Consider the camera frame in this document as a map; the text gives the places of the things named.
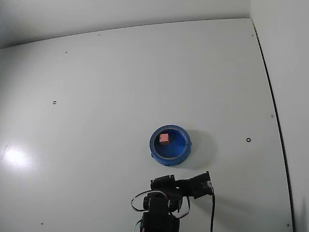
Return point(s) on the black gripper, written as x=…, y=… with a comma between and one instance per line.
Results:
x=162, y=182

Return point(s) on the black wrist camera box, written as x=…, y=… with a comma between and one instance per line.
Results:
x=201, y=184

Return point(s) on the small red block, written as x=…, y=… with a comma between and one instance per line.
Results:
x=164, y=138

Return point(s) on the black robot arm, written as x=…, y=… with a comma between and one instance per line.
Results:
x=157, y=217

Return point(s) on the blue tape roll bin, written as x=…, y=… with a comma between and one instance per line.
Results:
x=169, y=158

